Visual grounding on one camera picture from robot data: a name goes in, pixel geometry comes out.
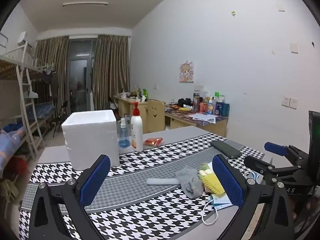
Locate blue checked mattress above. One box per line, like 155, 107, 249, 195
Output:
34, 102, 55, 120

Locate glass balcony door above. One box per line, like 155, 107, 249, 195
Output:
69, 39, 97, 110

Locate pile of desk clutter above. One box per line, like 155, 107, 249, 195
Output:
117, 89, 143, 99

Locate houndstooth table cloth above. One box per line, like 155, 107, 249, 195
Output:
19, 132, 265, 240

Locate row of toiletry bottles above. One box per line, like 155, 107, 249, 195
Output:
192, 91, 230, 117

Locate grey sock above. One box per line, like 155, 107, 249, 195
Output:
175, 167, 204, 200

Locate blue checked quilt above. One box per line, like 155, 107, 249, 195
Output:
0, 126, 28, 170

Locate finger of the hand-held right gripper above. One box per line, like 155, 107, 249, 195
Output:
244, 155, 304, 188
264, 142, 310, 165

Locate white paper tissue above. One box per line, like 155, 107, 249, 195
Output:
146, 177, 179, 186

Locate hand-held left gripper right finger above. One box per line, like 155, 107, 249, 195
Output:
212, 154, 296, 240

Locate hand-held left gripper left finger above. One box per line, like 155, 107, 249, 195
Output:
29, 154, 112, 240

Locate hanging dark clothes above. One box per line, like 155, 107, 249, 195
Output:
41, 70, 57, 85

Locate white foam box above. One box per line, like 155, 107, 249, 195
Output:
61, 109, 120, 171

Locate black folding chair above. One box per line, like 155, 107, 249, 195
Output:
51, 101, 69, 138

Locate printed paper sheets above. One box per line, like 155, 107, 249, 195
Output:
189, 112, 217, 124

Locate white bunk bed ladder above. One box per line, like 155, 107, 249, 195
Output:
15, 64, 45, 160

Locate light wooden desk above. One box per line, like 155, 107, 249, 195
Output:
114, 95, 150, 118

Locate pink cartoon wall poster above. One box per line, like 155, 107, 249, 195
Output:
179, 61, 195, 83

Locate ceiling tube light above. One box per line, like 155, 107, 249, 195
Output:
62, 2, 108, 7

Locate wooden smiley face chair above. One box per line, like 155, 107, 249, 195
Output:
146, 100, 166, 133

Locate blue spray bottle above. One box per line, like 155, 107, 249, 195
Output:
117, 117, 130, 149

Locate white pump bottle red cap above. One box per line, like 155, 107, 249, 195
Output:
130, 102, 144, 152

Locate wooden desk patterned top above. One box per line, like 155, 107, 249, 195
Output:
164, 105, 228, 138

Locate red snack packet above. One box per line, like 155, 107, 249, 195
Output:
144, 137, 163, 147

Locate double white wall socket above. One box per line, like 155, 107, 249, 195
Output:
282, 96, 298, 109

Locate black phone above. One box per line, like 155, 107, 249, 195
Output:
209, 140, 242, 159

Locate brown curtain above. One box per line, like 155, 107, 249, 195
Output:
93, 34, 130, 105
34, 36, 69, 115

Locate beige cloth bundle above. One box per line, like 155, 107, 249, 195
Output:
1, 177, 19, 200

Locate blue face mask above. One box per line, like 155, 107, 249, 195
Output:
201, 172, 260, 226

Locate white air conditioner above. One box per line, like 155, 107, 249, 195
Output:
17, 31, 33, 48

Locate white metal bunk bed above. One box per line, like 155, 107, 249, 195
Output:
0, 32, 58, 178

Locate red plastic bag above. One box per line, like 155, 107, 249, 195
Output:
10, 155, 28, 178

